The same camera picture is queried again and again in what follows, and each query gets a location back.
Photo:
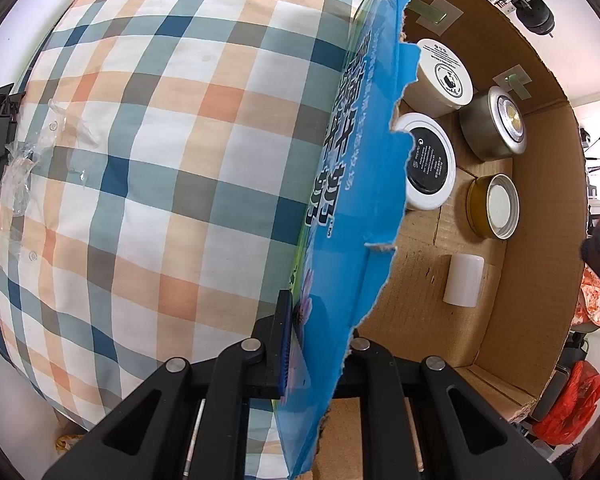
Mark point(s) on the clear plastic wrap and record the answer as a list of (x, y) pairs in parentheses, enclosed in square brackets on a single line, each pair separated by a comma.
[(35, 155)]

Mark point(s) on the white jar with black lid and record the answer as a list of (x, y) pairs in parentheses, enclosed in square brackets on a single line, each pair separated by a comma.
[(427, 160)]

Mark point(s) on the cardboard box with blue print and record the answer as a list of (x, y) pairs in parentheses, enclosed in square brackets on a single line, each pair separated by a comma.
[(340, 160)]

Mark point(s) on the orange patterned cloth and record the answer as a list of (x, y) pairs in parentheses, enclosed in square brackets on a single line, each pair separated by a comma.
[(592, 300)]

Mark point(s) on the gold tin with white lid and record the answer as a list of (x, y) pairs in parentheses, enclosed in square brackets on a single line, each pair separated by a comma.
[(495, 205)]

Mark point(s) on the white plastic cylinder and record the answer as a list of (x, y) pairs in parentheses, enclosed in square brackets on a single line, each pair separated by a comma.
[(462, 280)]

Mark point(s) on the checked bed cloth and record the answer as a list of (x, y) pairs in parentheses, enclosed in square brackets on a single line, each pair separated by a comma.
[(155, 160)]

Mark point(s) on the silver round tin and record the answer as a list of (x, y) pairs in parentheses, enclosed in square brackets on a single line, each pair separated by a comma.
[(495, 125)]

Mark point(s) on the white jar with printed lid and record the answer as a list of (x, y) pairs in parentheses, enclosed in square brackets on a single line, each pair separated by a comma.
[(442, 77)]

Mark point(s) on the red plastic bag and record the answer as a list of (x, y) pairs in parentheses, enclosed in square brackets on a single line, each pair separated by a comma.
[(575, 400)]

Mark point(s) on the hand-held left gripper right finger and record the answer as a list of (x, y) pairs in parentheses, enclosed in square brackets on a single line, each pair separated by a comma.
[(365, 355)]

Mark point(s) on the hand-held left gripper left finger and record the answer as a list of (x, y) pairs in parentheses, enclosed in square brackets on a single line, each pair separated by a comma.
[(282, 345)]

